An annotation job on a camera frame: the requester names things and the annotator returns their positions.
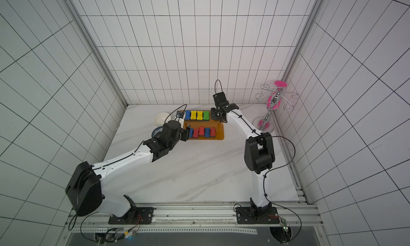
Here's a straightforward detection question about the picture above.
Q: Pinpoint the green eraser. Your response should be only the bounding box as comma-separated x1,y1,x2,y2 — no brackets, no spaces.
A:
203,111,210,121

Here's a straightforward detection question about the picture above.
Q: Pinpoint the blue eraser top shelf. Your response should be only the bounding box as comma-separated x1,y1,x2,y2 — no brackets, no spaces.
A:
184,110,191,121

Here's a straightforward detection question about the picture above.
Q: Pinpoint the yellow eraser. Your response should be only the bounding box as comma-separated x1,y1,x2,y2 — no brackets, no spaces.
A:
190,110,197,121
196,111,204,121

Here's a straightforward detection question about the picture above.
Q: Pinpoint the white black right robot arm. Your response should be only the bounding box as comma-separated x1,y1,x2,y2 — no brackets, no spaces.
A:
211,104,275,219

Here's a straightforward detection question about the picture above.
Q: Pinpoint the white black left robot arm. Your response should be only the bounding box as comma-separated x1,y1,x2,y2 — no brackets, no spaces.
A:
65,120,191,224

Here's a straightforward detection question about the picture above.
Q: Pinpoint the wooden two-tier shelf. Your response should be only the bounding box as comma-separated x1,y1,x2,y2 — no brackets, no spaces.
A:
182,110,225,140

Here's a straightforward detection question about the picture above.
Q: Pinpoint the red eraser bottom left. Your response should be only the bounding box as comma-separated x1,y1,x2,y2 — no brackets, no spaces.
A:
192,128,199,138

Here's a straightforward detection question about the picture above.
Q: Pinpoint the red eraser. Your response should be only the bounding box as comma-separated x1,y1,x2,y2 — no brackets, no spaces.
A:
199,126,205,137
192,128,199,138
210,127,216,138

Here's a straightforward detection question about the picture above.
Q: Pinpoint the red eraser bottom middle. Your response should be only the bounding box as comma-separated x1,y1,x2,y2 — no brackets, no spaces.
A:
199,126,205,137

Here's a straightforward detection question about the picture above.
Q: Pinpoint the red eraser bottom right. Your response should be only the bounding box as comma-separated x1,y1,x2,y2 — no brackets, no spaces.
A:
210,127,216,138

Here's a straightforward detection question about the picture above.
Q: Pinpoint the blue eraser bottom right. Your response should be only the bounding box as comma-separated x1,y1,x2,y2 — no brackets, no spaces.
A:
204,127,211,138

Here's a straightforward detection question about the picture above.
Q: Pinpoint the blue patterned ceramic bowl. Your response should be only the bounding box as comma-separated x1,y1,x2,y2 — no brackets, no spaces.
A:
152,126,163,138

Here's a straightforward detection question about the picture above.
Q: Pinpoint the white ceramic bowl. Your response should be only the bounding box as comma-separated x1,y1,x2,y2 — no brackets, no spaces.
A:
154,112,170,127

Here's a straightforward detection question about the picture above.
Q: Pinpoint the chrome pink cup stand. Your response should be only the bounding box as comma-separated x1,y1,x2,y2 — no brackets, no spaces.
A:
253,81,300,133

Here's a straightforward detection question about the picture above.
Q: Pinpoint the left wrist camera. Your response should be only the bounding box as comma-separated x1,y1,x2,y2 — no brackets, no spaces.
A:
174,110,185,124

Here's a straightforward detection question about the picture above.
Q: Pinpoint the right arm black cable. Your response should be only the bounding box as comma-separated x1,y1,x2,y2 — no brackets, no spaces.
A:
214,79,302,244

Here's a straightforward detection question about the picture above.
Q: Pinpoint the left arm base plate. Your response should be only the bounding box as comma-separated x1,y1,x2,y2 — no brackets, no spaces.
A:
108,207,155,225

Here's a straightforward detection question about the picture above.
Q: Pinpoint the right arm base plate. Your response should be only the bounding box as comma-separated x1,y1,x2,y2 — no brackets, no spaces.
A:
234,206,280,225

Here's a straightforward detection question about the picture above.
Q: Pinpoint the aluminium mounting rail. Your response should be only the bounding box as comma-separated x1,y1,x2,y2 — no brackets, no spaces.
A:
66,202,324,239

